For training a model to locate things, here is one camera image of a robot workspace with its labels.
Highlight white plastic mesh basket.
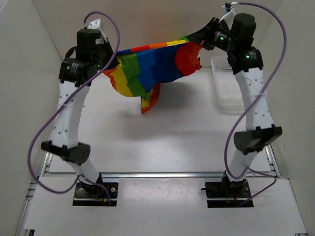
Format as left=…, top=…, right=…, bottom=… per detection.
left=211, top=56, right=245, bottom=115

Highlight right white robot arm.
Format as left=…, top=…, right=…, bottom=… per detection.
left=188, top=13, right=282, bottom=197

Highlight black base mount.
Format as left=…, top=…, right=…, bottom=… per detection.
left=72, top=181, right=119, bottom=207
left=200, top=181, right=254, bottom=208

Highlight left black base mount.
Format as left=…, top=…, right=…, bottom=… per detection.
left=72, top=181, right=119, bottom=207

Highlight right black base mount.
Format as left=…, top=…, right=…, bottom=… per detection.
left=200, top=181, right=254, bottom=208

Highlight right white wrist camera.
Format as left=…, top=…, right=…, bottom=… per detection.
left=219, top=1, right=239, bottom=22

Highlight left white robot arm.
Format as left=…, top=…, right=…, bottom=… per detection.
left=41, top=28, right=118, bottom=197

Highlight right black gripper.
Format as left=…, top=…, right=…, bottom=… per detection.
left=188, top=18, right=238, bottom=54

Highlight rainbow striped shorts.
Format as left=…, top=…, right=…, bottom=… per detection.
left=104, top=37, right=201, bottom=114

